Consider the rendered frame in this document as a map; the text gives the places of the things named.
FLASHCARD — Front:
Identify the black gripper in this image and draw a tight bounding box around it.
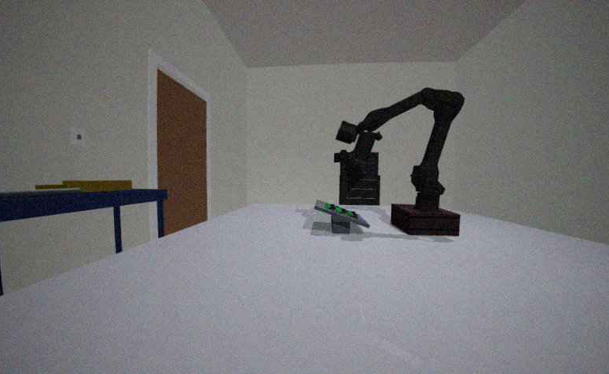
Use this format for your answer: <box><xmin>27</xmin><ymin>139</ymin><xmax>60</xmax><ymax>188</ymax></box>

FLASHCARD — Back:
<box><xmin>344</xmin><ymin>145</ymin><xmax>371</xmax><ymax>191</ymax></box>

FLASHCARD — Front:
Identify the grey switch panel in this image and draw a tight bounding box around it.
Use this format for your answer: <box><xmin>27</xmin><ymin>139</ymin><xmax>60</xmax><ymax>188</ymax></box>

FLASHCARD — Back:
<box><xmin>314</xmin><ymin>200</ymin><xmax>370</xmax><ymax>235</ymax></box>

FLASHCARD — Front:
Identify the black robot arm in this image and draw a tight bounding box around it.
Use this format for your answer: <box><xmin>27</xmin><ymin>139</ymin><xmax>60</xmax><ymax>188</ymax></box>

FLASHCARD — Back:
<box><xmin>336</xmin><ymin>87</ymin><xmax>465</xmax><ymax>212</ymax></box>

